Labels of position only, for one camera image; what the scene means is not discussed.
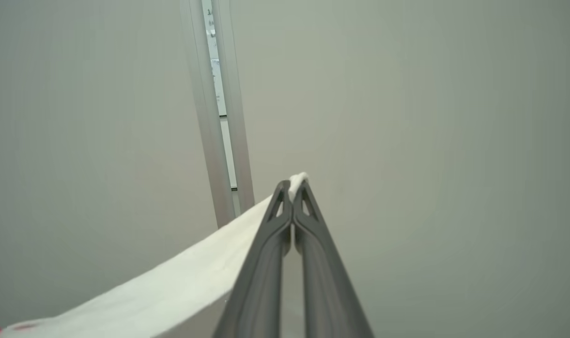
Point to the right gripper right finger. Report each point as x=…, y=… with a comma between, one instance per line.
x=327, y=291

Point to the grey partition post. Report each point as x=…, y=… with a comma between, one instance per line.
x=207, y=117
x=238, y=117

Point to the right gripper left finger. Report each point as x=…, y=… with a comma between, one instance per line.
x=261, y=281

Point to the red basketball jersey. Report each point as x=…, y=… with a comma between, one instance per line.
x=172, y=281

